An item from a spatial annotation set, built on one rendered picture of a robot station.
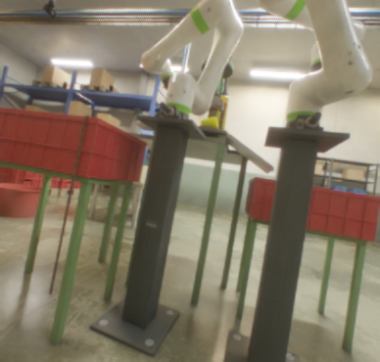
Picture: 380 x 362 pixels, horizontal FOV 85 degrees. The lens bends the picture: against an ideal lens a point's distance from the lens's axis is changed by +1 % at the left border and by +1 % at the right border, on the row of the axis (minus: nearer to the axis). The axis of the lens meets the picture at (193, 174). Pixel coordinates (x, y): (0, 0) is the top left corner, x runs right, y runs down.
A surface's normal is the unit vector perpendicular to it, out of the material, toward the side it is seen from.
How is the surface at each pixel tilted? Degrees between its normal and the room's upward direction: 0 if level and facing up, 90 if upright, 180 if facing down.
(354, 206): 90
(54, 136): 90
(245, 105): 90
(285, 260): 90
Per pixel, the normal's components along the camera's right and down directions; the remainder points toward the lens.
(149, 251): -0.27, -0.09
